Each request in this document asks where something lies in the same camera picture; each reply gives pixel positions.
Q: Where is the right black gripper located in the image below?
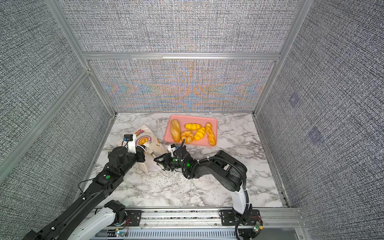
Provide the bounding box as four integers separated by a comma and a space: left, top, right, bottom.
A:
153, 153, 188, 172

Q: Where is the round pumpkin-shaped fake bread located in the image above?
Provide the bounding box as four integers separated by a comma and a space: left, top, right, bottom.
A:
181, 131, 194, 144

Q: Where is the white paper bag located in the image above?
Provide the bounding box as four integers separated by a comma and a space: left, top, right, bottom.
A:
133, 125, 174, 179

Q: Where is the yellow striped croissant fake bread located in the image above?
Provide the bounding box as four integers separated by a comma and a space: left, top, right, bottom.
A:
194, 127, 206, 141

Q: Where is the oval yellow fake bread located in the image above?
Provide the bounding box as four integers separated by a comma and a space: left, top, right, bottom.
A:
184, 123, 202, 131

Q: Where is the long twisted fake bread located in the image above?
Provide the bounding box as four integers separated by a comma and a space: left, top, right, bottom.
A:
205, 123, 216, 146

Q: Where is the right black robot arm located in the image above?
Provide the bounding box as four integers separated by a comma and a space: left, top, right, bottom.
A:
154, 145, 252, 223

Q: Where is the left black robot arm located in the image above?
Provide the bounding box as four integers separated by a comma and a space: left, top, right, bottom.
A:
23, 145, 145, 240

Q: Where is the pink plastic tray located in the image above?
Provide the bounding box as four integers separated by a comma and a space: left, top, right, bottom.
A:
164, 115, 218, 147

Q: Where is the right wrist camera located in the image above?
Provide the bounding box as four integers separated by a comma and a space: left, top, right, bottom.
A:
168, 144, 179, 156

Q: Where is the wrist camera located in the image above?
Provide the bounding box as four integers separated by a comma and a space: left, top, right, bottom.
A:
122, 134, 137, 154
168, 144, 179, 156

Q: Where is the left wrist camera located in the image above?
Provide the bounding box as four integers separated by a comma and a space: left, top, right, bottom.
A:
122, 134, 137, 154

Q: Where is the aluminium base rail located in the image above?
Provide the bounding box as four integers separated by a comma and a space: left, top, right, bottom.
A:
76, 207, 310, 240

